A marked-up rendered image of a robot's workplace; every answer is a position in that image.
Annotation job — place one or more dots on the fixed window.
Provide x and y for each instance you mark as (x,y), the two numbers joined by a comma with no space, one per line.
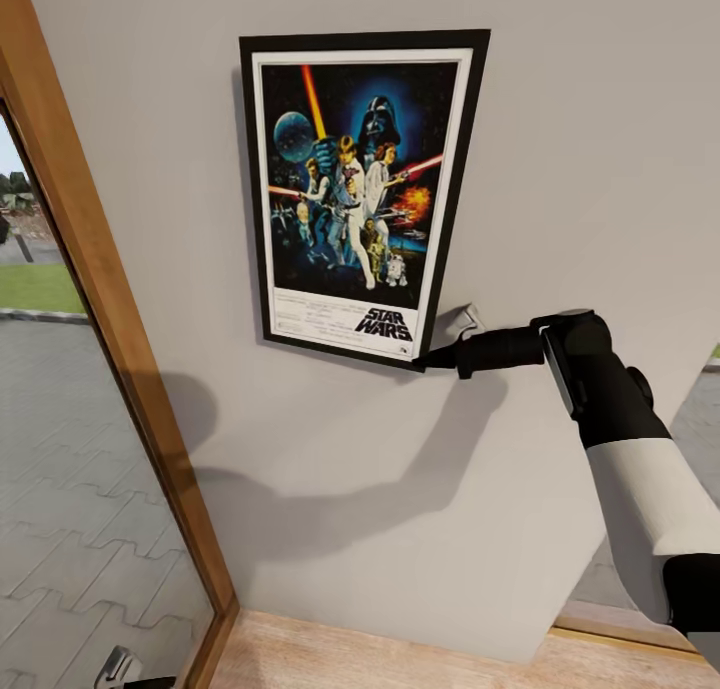
(598,609)

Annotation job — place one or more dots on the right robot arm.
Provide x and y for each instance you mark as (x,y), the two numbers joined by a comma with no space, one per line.
(663,528)

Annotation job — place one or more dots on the poster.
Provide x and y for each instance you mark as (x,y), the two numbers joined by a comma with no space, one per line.
(357,146)

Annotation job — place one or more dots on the door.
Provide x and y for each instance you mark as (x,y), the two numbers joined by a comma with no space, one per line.
(105,539)

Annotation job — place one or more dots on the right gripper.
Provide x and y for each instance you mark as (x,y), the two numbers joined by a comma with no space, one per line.
(488,351)

